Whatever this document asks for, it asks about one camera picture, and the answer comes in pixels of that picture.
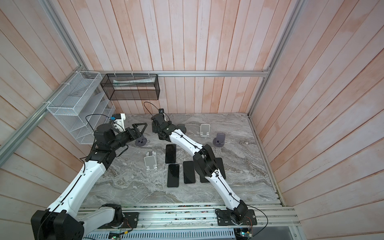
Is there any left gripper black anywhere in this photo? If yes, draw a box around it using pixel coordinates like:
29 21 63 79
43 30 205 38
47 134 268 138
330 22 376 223
109 123 148 151

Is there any grey round stand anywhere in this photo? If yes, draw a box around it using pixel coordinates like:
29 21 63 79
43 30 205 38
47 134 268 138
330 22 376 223
135 136 148 147

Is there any blue phone reflective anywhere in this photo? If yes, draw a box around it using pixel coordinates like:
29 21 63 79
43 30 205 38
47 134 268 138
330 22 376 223
165 144 176 164

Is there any white phone stand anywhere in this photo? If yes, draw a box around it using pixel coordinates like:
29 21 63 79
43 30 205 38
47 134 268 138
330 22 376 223
200 124 211 138
144 151 158 172

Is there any purple phone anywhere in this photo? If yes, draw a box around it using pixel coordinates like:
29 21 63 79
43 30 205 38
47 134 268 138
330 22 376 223
183 161 196 184

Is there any black phone round stand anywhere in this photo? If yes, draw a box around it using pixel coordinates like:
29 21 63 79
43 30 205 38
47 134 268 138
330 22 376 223
216 158 226 179

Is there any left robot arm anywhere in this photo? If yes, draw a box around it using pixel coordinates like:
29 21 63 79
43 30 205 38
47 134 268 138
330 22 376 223
31 124 145 240

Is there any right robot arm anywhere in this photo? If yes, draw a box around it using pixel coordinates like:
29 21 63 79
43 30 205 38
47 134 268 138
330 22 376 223
151 113 248 225

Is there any dark stand behind blue phone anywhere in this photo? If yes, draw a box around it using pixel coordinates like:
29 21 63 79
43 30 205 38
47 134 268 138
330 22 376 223
177 124 187 134

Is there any purple round phone stand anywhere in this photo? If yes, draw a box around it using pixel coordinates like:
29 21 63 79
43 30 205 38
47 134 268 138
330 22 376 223
213 133 226 148

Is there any black wire mesh basket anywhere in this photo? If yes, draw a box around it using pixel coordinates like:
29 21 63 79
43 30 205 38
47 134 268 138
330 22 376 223
101 73 161 101

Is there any white wire mesh shelf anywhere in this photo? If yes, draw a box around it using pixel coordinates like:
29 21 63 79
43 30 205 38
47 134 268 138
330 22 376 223
47 72 116 145

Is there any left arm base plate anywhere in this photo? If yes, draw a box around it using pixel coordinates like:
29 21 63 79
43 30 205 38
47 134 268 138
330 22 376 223
99 211 139 229

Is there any aluminium rail frame front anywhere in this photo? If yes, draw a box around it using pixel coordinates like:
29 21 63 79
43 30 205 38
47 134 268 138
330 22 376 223
50 203 302 240

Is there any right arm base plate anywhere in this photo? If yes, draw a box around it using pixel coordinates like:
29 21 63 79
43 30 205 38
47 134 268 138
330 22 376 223
215 209 258 226

